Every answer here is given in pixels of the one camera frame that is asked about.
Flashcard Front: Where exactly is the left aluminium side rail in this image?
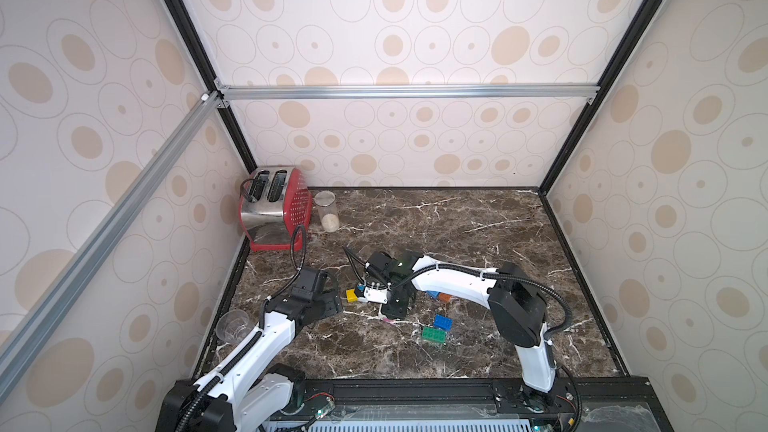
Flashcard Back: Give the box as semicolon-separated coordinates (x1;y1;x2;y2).
1;91;222;401

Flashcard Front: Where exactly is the clear glass with powder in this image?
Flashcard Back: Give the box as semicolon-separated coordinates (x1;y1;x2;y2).
314;190;340;232

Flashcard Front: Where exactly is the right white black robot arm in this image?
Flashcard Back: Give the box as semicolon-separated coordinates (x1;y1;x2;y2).
349;252;573;396

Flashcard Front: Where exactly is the dark blue lego brick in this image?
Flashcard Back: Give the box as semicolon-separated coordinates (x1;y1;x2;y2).
433;314;453;332

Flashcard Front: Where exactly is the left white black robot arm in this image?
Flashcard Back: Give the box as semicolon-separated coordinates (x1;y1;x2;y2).
155;267;342;431

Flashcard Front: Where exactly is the clear plastic cup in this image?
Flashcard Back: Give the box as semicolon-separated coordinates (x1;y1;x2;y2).
215;309;254;345

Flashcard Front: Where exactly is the yellow lego brick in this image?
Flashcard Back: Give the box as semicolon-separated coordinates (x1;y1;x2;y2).
345;289;359;303

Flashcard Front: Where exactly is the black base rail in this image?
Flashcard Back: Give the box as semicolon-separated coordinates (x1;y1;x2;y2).
261;373;672;431

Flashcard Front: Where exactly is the red silver toaster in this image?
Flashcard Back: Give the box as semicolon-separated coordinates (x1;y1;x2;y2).
238;166;312;252

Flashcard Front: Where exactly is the horizontal aluminium back rail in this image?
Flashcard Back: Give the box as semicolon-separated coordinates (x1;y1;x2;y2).
203;83;600;105

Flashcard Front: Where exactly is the green lego brick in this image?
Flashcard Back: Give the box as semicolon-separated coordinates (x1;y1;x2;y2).
421;327;447;344

